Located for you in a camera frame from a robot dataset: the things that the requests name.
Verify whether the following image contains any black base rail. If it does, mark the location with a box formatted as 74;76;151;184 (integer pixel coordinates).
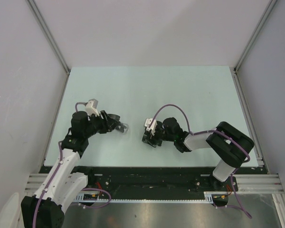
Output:
72;166;238;200

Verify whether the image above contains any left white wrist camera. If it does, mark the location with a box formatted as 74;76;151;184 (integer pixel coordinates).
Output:
85;99;99;116

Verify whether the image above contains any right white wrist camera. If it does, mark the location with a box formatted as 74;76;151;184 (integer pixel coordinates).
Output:
144;118;157;135

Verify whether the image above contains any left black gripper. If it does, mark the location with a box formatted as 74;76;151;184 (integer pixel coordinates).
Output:
83;110;120;138

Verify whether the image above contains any left aluminium frame post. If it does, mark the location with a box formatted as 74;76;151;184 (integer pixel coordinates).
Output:
25;0;71;76

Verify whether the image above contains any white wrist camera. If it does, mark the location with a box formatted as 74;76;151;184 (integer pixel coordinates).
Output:
144;118;157;135
85;99;99;116

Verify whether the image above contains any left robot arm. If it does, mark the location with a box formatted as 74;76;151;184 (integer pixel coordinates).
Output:
21;111;128;228

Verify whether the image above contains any slotted cable duct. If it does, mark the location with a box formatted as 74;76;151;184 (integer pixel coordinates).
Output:
70;191;226;205

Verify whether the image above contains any right aluminium frame post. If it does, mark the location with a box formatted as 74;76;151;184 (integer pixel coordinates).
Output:
233;0;279;74

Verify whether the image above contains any aluminium side rail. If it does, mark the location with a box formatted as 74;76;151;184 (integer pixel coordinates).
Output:
230;67;266;167

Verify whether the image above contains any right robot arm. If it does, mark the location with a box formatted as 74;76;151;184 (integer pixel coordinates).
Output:
142;117;255;190

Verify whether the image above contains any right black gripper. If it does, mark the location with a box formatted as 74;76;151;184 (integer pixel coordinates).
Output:
143;124;175;147

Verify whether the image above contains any aluminium frame post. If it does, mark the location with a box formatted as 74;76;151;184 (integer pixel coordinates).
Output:
25;0;71;76
233;0;279;74

